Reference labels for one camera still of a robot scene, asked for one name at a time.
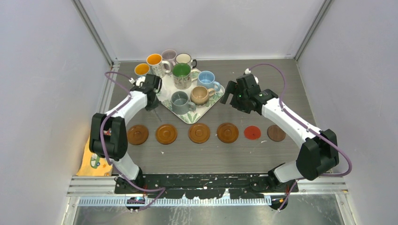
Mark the orange interior blue mug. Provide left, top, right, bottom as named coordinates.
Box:
left=134, top=63, right=150, bottom=77

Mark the orange interior patterned mug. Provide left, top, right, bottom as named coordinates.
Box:
left=146, top=53, right=172, bottom=78

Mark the red round coaster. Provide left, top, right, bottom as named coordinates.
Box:
left=244, top=126, right=261, bottom=140

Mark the aluminium front rail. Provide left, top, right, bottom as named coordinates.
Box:
left=67, top=173, right=349, bottom=207

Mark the brown coaster under left arm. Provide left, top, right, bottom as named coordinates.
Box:
left=127, top=125, right=149, bottom=145

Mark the grey ceramic mug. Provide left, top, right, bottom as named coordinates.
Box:
left=171, top=91, right=197, bottom=115

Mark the dark walnut wooden coaster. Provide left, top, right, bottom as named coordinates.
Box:
left=267, top=125, right=286, bottom=142

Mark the green interior floral mug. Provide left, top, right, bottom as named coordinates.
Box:
left=172, top=63, right=199, bottom=90

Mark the leaf pattern serving tray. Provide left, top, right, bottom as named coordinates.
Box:
left=155, top=68, right=226, bottom=125

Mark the yellow printed cloth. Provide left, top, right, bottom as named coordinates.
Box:
left=76, top=137, right=113, bottom=176

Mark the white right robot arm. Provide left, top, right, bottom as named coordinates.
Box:
left=220, top=74, right=339, bottom=192

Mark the brown wooden ringed coaster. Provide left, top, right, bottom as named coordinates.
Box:
left=188, top=123, right=211, bottom=144

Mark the lilac mug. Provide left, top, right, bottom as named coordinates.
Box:
left=161, top=49, right=177, bottom=66

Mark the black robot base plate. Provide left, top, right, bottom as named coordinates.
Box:
left=115, top=173, right=298, bottom=200

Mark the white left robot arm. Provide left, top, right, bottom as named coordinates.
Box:
left=89, top=74, right=162, bottom=194

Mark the beige speckled ceramic mug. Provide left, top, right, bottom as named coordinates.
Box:
left=190, top=86, right=216, bottom=106

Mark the white mug black handle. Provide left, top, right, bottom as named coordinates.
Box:
left=176, top=53, right=197, bottom=69

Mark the light blue mug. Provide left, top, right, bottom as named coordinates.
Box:
left=197, top=71, right=221, bottom=91

